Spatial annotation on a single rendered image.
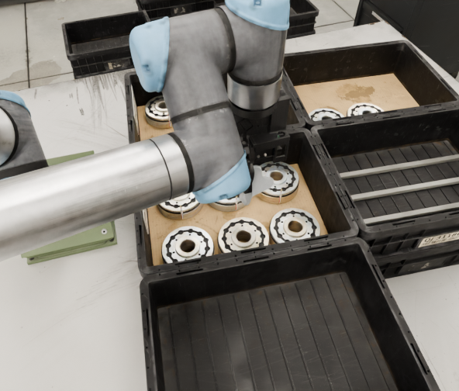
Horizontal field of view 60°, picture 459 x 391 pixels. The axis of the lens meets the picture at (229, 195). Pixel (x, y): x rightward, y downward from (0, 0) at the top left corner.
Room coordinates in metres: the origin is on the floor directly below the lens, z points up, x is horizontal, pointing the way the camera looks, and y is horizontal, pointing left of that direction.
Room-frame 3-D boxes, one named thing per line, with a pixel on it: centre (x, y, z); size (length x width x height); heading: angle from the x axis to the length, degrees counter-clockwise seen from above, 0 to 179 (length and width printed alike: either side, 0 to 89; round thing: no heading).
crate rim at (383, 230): (0.59, -0.40, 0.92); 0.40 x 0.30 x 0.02; 102
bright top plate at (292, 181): (0.60, -0.11, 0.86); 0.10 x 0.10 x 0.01
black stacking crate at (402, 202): (0.59, -0.40, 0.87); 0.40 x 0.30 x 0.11; 102
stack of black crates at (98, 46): (1.73, 0.55, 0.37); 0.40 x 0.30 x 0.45; 109
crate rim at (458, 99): (0.88, -0.34, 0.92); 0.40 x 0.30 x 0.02; 102
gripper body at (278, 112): (0.48, -0.04, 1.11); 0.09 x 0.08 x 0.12; 108
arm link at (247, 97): (0.48, -0.03, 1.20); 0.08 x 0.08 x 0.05
